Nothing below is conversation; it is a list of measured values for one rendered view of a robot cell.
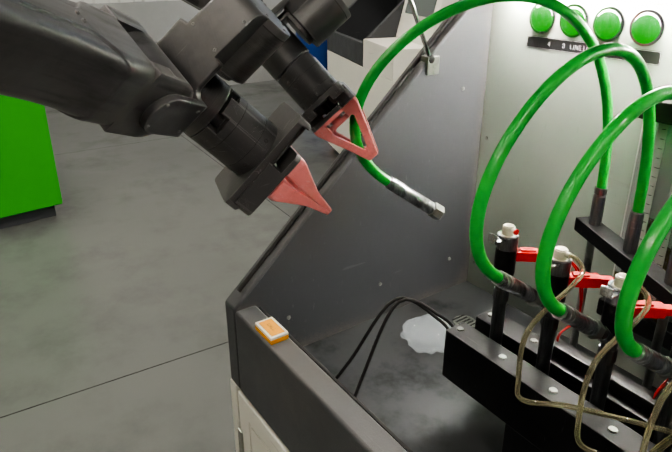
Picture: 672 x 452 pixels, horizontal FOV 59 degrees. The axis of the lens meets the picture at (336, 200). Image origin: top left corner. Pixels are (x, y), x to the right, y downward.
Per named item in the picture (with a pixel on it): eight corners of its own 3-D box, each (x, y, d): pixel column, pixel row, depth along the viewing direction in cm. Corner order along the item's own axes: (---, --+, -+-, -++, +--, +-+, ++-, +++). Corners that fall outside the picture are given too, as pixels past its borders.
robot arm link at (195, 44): (67, 44, 44) (136, 132, 42) (171, -75, 41) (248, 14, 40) (159, 72, 55) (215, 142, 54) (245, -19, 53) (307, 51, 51)
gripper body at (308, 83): (353, 91, 82) (316, 51, 81) (348, 92, 72) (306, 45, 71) (318, 124, 83) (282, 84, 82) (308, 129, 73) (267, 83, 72)
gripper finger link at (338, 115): (394, 136, 81) (347, 84, 80) (394, 140, 74) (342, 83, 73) (356, 169, 82) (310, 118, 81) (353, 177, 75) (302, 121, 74)
